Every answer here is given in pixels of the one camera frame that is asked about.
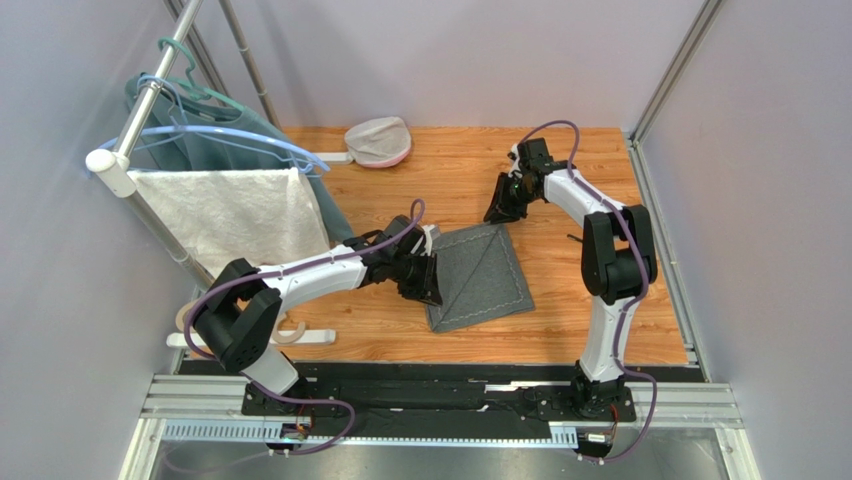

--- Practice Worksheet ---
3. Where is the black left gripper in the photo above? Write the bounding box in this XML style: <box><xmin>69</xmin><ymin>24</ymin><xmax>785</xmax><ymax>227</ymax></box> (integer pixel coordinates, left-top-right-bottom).
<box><xmin>390</xmin><ymin>251</ymin><xmax>444</xmax><ymax>307</ymax></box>

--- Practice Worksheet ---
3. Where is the grey cloth napkin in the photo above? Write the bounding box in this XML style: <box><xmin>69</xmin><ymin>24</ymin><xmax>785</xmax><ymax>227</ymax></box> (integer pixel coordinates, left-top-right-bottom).
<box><xmin>427</xmin><ymin>224</ymin><xmax>535</xmax><ymax>334</ymax></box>

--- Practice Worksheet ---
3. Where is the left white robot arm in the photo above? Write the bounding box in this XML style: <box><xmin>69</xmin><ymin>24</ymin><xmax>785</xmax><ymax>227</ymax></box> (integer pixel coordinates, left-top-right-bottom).
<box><xmin>184</xmin><ymin>215</ymin><xmax>443</xmax><ymax>394</ymax></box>

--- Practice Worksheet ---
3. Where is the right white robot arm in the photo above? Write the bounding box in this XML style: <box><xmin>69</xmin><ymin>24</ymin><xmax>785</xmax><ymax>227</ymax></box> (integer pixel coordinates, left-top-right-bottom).
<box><xmin>484</xmin><ymin>138</ymin><xmax>657</xmax><ymax>418</ymax></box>

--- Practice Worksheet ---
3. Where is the white clothes rack base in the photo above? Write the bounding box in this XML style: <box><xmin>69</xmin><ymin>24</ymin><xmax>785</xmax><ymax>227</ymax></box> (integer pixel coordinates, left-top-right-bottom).
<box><xmin>166</xmin><ymin>329</ymin><xmax>337</xmax><ymax>349</ymax></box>

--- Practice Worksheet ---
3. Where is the white mesh cap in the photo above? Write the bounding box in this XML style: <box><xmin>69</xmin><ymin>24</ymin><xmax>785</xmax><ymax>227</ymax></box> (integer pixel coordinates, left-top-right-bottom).
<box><xmin>344</xmin><ymin>116</ymin><xmax>413</xmax><ymax>169</ymax></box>

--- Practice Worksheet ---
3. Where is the beige wooden hanger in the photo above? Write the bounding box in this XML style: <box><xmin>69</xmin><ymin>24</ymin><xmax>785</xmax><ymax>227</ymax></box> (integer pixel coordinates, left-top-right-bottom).
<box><xmin>174</xmin><ymin>302</ymin><xmax>309</xmax><ymax>346</ymax></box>

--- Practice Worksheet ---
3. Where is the white towel on hanger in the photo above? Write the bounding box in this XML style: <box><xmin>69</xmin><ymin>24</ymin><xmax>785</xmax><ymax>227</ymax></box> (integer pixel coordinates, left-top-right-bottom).
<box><xmin>129</xmin><ymin>168</ymin><xmax>330</xmax><ymax>277</ymax></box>

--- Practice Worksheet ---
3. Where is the light blue hanger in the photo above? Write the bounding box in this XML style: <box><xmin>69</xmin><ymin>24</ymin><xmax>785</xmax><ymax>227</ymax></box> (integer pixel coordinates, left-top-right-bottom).
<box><xmin>85</xmin><ymin>74</ymin><xmax>332</xmax><ymax>176</ymax></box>

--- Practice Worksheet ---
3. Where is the teal shirt on hanger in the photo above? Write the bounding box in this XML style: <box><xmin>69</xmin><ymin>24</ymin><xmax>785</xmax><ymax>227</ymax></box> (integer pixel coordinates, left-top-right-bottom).
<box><xmin>123</xmin><ymin>71</ymin><xmax>357</xmax><ymax>244</ymax></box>

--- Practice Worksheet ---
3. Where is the green hanger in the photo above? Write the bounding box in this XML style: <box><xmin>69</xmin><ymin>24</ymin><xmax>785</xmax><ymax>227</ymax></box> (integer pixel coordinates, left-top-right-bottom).
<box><xmin>157</xmin><ymin>37</ymin><xmax>246</xmax><ymax>112</ymax></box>

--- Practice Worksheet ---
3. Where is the metal clothes rack pole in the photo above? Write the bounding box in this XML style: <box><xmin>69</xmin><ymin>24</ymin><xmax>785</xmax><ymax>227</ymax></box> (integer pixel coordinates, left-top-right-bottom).
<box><xmin>85</xmin><ymin>0</ymin><xmax>268</xmax><ymax>288</ymax></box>

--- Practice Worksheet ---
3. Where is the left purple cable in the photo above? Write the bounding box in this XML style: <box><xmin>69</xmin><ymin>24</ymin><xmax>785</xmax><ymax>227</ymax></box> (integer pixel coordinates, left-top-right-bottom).
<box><xmin>159</xmin><ymin>198</ymin><xmax>427</xmax><ymax>467</ymax></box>

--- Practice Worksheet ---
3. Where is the purple cable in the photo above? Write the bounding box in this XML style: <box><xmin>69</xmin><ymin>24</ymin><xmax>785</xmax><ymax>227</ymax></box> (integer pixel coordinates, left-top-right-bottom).
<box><xmin>515</xmin><ymin>120</ymin><xmax>660</xmax><ymax>464</ymax></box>
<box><xmin>159</xmin><ymin>198</ymin><xmax>427</xmax><ymax>467</ymax></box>

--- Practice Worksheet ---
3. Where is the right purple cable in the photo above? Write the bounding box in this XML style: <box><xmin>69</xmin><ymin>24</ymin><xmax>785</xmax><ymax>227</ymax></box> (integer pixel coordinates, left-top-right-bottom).
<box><xmin>515</xmin><ymin>120</ymin><xmax>660</xmax><ymax>464</ymax></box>

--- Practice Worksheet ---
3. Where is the black mounting rail plate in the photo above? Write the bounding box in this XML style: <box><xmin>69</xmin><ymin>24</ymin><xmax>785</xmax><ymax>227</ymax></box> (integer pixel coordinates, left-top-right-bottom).
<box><xmin>179</xmin><ymin>359</ymin><xmax>707</xmax><ymax>441</ymax></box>

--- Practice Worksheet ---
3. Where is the aluminium frame rail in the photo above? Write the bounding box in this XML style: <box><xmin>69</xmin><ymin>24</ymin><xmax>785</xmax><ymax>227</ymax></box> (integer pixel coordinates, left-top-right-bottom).
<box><xmin>120</xmin><ymin>361</ymin><xmax>760</xmax><ymax>479</ymax></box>

